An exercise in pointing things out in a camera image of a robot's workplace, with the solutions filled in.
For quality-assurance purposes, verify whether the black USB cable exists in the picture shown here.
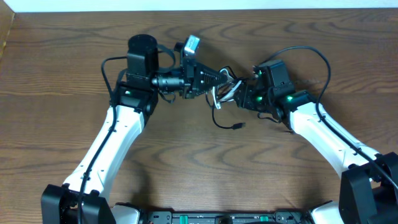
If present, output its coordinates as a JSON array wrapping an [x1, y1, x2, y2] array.
[[205, 65, 249, 130]]

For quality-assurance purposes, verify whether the cardboard box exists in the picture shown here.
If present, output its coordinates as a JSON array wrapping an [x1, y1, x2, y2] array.
[[0, 0, 16, 58]]

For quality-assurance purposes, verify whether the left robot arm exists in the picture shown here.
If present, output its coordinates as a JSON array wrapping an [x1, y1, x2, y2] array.
[[41, 34, 227, 223]]

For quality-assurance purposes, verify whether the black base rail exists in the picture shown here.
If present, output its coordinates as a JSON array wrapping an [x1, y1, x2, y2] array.
[[138, 210, 314, 224]]

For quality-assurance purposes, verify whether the white USB cable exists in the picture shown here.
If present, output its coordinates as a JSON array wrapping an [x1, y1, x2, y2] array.
[[211, 68, 243, 110]]

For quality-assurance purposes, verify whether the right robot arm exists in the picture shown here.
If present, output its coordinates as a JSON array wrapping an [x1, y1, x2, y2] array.
[[233, 60, 397, 223]]

